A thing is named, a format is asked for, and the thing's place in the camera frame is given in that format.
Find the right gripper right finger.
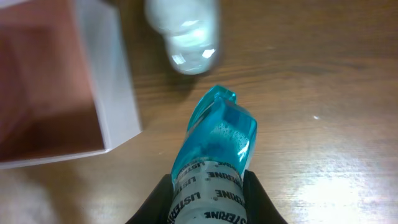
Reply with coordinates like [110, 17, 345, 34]
[243, 170, 287, 224]

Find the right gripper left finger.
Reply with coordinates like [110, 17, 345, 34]
[126, 174, 174, 224]

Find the blue Listerine mouthwash bottle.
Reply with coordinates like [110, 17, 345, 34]
[167, 85, 257, 224]

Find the clear spray bottle dark liquid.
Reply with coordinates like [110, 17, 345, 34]
[144, 0, 220, 75]

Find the white cardboard box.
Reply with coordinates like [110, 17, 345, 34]
[1, 0, 142, 169]

